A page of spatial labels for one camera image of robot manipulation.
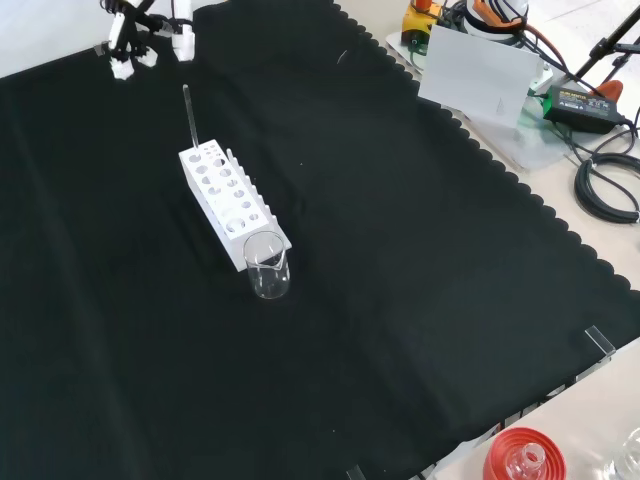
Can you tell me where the coiled black cable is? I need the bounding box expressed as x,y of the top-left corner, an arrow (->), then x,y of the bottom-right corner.
573,153 -> 640,224

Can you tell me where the black cloth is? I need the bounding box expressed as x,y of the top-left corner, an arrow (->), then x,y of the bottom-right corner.
0,0 -> 640,480

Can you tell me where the black power adapter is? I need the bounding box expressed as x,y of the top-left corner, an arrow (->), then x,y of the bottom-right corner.
542,84 -> 627,135

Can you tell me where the black tripod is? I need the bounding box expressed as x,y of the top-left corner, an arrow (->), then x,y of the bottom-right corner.
573,0 -> 640,105

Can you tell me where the grey metal base plate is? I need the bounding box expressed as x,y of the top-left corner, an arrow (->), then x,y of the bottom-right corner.
383,28 -> 582,174

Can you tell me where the clear glass beaker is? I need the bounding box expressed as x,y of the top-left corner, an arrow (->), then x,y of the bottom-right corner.
242,230 -> 293,301

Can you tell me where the pale board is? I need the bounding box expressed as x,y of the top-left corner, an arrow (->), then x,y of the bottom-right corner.
416,23 -> 542,133

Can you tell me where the long orange cable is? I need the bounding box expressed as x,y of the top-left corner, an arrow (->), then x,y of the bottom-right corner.
469,0 -> 572,77

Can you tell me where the white test tube rack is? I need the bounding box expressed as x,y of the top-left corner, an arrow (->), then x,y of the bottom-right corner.
178,140 -> 294,274

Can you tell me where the yellow stop button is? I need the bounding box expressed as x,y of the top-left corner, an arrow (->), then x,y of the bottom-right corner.
402,0 -> 447,47

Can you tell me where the clear glassware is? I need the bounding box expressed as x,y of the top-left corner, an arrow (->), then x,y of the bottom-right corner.
598,426 -> 640,480

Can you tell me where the red funnel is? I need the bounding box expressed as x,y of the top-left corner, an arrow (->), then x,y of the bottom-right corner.
481,425 -> 569,480

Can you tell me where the small clear glass bottle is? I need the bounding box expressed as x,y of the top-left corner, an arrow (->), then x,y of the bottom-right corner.
508,443 -> 548,480

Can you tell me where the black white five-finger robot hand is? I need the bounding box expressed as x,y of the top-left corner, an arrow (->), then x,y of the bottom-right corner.
98,0 -> 197,81

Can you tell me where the clear glass rod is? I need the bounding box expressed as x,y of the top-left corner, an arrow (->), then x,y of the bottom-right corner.
181,83 -> 201,152

